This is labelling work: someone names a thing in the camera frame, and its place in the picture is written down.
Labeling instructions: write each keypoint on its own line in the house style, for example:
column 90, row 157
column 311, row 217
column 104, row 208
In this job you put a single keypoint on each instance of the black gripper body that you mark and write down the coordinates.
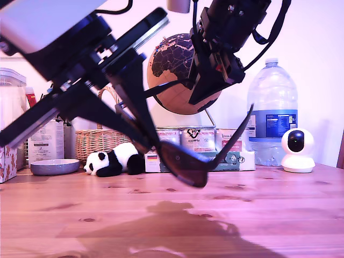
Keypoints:
column 129, row 45

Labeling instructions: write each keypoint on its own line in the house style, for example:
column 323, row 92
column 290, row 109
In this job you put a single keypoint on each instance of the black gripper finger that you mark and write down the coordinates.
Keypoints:
column 205, row 86
column 134, row 94
column 91, row 107

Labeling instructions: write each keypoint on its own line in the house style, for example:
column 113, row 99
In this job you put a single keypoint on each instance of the black sunglasses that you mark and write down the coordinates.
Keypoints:
column 188, row 172

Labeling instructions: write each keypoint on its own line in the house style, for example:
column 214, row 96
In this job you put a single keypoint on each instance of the white metal bottle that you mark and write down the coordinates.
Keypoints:
column 80, row 124

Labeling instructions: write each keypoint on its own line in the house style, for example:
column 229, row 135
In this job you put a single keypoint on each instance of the cork globe on metal stand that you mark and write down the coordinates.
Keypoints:
column 174, row 104

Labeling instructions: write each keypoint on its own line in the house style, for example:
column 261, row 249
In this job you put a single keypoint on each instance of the jar with red label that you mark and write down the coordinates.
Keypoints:
column 225, row 135

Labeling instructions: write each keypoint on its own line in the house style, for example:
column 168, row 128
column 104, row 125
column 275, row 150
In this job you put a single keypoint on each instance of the panda plush toy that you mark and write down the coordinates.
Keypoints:
column 121, row 157

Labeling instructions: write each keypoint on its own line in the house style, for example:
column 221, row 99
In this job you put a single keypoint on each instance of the white carton pen holder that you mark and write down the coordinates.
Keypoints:
column 48, row 147

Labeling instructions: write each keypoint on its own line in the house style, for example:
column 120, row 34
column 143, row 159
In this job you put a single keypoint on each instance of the red tube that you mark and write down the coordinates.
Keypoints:
column 31, row 98

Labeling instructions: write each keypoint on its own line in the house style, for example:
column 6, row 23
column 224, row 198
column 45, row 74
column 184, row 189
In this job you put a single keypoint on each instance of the large clear water bottle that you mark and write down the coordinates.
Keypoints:
column 271, row 94

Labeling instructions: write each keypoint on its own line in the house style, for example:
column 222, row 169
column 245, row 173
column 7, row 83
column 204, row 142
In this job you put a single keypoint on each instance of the shallow grey bowl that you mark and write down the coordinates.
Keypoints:
column 53, row 168

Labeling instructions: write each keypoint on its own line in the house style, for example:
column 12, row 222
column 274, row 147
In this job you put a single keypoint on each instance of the clear plastic lidded container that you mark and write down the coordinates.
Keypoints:
column 10, row 94

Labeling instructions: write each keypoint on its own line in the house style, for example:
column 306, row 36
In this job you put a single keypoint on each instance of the green and white cardboard tray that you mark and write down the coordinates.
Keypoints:
column 246, row 161

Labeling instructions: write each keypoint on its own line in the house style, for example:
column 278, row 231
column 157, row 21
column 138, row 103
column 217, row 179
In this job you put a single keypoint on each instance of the gingerbread print box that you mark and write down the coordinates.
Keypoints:
column 8, row 166

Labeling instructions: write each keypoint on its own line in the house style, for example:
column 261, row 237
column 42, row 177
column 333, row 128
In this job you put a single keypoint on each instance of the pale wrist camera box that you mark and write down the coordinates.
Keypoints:
column 40, row 24
column 178, row 5

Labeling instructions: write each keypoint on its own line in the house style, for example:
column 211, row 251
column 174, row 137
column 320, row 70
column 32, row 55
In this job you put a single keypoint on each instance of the small white round camera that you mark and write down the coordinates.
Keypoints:
column 295, row 161

